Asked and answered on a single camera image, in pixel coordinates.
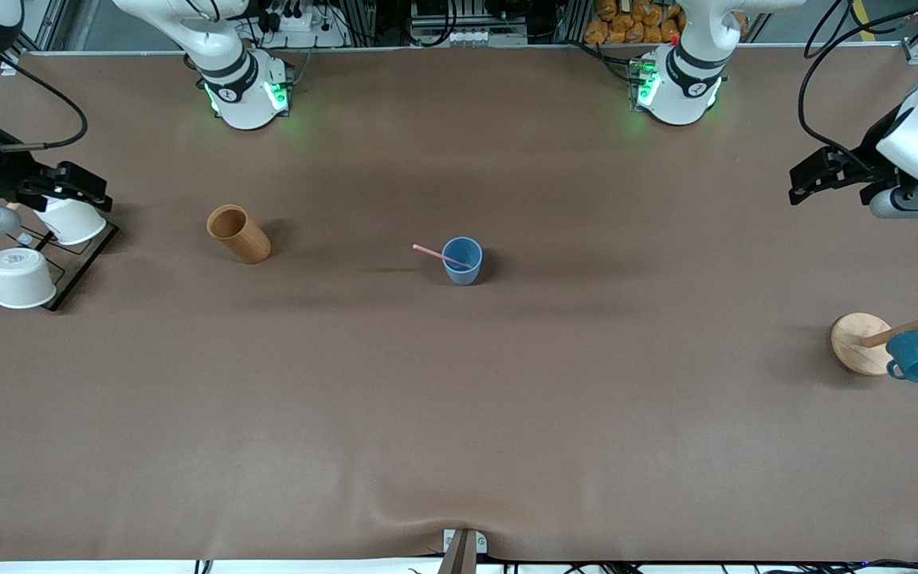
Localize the pink chopstick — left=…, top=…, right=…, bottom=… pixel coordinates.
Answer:
left=413, top=244, right=473, bottom=269

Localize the light blue plastic cup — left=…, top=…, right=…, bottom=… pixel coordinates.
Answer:
left=441, top=237, right=484, bottom=286

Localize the tilted white cup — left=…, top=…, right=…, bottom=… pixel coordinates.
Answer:
left=33, top=197, right=108, bottom=246

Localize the upside-down white cup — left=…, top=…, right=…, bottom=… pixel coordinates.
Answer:
left=0, top=248, right=57, bottom=309

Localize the brown wooden cup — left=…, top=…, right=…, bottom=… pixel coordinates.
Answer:
left=206, top=205, right=273, bottom=265

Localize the wooden mug tree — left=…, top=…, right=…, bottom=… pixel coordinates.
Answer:
left=830, top=285, right=918, bottom=376

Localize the pile of orange bread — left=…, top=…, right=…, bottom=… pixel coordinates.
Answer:
left=584, top=0, right=747, bottom=45

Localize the white power strip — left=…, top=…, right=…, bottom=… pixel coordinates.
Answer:
left=264, top=6, right=348, bottom=49

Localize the black wire cup rack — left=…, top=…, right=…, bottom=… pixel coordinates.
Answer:
left=0, top=219, right=120, bottom=312

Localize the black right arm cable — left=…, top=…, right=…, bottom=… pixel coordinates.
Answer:
left=0, top=54, right=89, bottom=152

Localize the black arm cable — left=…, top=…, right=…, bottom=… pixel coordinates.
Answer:
left=798, top=0, right=918, bottom=172
left=0, top=54, right=89, bottom=152

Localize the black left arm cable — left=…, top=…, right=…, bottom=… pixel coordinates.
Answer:
left=798, top=0, right=918, bottom=172

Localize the metal table edge bracket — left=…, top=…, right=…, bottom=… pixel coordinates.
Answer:
left=437, top=528, right=488, bottom=574

